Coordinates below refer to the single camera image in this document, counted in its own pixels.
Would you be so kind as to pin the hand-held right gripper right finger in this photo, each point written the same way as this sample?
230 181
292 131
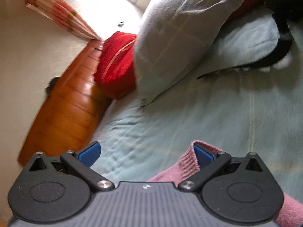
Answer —
202 157

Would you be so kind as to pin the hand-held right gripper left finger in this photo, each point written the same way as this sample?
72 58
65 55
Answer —
91 155

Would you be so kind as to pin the pink and white sweater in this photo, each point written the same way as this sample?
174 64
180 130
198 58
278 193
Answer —
187 165

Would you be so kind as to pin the green checked blanket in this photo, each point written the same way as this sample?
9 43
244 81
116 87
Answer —
189 111

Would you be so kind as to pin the wooden headboard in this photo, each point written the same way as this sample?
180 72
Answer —
66 113

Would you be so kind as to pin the small dark cloth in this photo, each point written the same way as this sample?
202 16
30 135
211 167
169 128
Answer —
53 85

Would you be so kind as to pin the grey pillow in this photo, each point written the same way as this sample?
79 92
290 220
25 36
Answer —
175 35

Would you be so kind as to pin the orange patterned curtain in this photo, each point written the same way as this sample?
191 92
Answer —
61 11

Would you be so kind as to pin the red cushion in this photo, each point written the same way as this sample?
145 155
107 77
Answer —
248 0

